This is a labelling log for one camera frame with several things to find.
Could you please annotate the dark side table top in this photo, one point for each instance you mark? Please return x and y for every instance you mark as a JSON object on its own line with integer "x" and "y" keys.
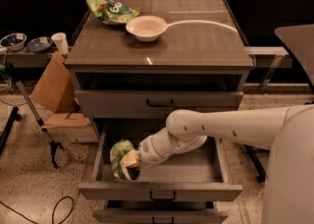
{"x": 299, "y": 42}

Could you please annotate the grey drawer cabinet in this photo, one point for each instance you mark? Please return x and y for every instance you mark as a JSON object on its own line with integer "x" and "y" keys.
{"x": 201, "y": 51}

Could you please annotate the grabber stick tool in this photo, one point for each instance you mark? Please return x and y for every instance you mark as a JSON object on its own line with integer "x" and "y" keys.
{"x": 53, "y": 144}

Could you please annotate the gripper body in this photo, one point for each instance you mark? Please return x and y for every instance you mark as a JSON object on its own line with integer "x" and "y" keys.
{"x": 147, "y": 153}

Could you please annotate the blue bowl right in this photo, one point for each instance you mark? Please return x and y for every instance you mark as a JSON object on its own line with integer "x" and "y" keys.
{"x": 40, "y": 44}

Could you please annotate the grey open middle drawer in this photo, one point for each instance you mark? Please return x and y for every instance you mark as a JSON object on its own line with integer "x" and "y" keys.
{"x": 199, "y": 175}

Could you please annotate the grey top drawer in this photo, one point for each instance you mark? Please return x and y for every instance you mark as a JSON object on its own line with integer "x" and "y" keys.
{"x": 147, "y": 104}

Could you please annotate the grey bottom drawer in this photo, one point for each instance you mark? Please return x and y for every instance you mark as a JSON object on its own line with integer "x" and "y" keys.
{"x": 159, "y": 212}

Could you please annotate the brown cardboard box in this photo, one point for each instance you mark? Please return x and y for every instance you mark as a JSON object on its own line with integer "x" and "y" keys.
{"x": 55, "y": 92}

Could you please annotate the green snack bag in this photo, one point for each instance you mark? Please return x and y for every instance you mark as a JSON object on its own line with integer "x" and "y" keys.
{"x": 111, "y": 12}

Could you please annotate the white paper cup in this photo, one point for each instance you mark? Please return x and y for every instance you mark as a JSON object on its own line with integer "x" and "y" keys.
{"x": 60, "y": 40}

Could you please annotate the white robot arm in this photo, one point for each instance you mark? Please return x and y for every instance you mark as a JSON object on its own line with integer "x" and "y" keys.
{"x": 287, "y": 203}

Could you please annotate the white bowl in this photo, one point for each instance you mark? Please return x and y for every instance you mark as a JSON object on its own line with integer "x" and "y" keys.
{"x": 146, "y": 28}

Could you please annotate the black pole left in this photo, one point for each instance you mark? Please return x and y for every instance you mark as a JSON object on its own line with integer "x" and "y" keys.
{"x": 14, "y": 117}

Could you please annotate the green jalapeno chip bag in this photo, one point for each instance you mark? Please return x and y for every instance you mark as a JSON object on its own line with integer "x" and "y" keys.
{"x": 118, "y": 151}

